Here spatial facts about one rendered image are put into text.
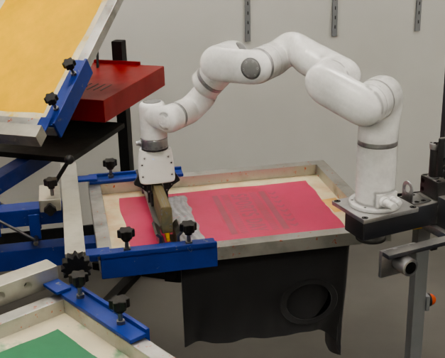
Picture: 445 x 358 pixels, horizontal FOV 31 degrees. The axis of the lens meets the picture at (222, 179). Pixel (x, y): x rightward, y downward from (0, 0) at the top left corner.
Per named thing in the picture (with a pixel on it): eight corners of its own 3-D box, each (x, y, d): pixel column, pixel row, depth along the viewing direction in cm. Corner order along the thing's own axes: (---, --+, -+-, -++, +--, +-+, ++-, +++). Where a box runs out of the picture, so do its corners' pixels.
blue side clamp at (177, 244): (213, 258, 215) (213, 234, 213) (218, 266, 210) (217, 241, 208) (101, 270, 210) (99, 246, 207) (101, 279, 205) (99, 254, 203)
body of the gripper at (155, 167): (138, 149, 223) (140, 187, 227) (174, 145, 225) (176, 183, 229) (135, 140, 230) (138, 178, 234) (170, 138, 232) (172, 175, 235)
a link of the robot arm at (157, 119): (193, 101, 220) (173, 109, 213) (195, 138, 224) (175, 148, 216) (148, 95, 228) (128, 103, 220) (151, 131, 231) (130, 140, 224)
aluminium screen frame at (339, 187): (323, 170, 273) (323, 159, 272) (390, 240, 220) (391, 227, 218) (88, 192, 259) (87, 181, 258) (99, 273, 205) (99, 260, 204)
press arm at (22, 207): (63, 214, 232) (61, 198, 231) (63, 222, 227) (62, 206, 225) (1, 220, 229) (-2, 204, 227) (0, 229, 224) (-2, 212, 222)
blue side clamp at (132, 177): (182, 185, 266) (180, 165, 264) (184, 191, 261) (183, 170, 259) (89, 194, 261) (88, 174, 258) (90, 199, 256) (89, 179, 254)
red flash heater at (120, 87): (74, 83, 379) (72, 57, 374) (165, 88, 365) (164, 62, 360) (1, 118, 325) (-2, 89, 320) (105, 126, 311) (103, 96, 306)
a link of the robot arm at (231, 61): (301, 59, 199) (272, 72, 188) (248, 109, 212) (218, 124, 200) (260, 8, 201) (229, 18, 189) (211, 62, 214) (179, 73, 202)
